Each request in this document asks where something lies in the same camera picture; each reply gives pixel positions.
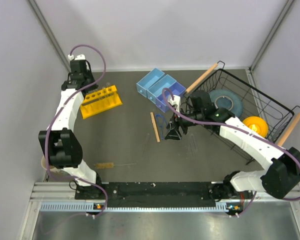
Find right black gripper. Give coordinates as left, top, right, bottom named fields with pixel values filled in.
left=164, top=106, right=205, bottom=141

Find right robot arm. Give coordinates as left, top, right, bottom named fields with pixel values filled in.
left=162, top=88, right=300, bottom=200

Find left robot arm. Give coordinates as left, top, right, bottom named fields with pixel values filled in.
left=38, top=54, right=104, bottom=199

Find blue safety glasses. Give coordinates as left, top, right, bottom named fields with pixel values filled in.
left=155, top=114, right=170, bottom=140

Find wooden stick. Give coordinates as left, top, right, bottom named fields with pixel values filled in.
left=150, top=112, right=160, bottom=143

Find yellow test tube rack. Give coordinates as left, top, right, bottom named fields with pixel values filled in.
left=80, top=85, right=123, bottom=120

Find purple drawer box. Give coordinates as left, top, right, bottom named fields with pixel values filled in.
left=155, top=81, right=187, bottom=114

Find middle blue drawer box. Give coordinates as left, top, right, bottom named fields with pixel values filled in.
left=147, top=74, right=177, bottom=104

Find light blue drawer box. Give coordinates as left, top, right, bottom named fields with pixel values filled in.
left=136, top=68, right=165, bottom=98

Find blue ceramic plate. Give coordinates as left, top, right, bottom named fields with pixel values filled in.
left=209, top=89, right=243, bottom=118

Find test tube brush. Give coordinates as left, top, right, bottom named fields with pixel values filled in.
left=94, top=162, right=136, bottom=169

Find yellow ribbed bowl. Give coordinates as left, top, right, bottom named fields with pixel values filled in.
left=243, top=116, right=269, bottom=138

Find paper cup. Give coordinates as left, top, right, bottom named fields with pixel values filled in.
left=40, top=155, right=65, bottom=175

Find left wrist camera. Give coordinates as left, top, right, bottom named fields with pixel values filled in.
left=67, top=54, right=86, bottom=62

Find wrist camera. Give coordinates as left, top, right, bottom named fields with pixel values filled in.
left=167, top=95, right=181, bottom=108
left=67, top=54, right=86, bottom=62

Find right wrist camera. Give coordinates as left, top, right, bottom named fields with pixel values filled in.
left=167, top=95, right=181, bottom=108

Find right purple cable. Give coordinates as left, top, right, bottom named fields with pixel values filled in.
left=161, top=87, right=300, bottom=218

